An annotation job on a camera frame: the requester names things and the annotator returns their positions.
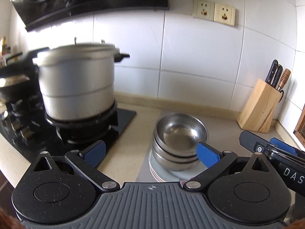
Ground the wooden ribbed handle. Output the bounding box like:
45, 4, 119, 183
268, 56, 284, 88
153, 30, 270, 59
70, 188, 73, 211
277, 69, 291, 91

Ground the black gas stove top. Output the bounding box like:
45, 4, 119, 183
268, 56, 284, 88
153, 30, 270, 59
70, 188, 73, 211
1, 95, 136, 162

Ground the wooden knife block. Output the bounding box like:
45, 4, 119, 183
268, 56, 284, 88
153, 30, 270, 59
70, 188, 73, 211
237, 79, 282, 133

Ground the steel bowl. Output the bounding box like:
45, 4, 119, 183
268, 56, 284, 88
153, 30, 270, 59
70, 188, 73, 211
153, 135, 198, 163
153, 112, 209, 157
152, 147, 200, 171

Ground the white plate stack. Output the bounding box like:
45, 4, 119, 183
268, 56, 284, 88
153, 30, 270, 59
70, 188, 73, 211
148, 150, 207, 183

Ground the wall socket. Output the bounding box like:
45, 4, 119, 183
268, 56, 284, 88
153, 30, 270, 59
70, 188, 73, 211
213, 3, 236, 26
192, 0, 215, 21

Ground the black wok pan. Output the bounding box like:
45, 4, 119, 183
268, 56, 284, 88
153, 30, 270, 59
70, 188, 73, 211
1, 47, 50, 103

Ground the black knife handle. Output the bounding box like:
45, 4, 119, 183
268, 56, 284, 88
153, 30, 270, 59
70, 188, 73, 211
265, 60, 279, 85
271, 64, 283, 88

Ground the left wall socket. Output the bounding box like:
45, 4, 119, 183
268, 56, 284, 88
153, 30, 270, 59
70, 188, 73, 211
192, 0, 215, 21

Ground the right wall socket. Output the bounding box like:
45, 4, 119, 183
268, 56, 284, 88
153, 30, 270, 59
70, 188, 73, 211
213, 3, 236, 26

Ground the aluminium pressure cooker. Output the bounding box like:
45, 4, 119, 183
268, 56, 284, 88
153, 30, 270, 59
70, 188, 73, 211
33, 43, 130, 122

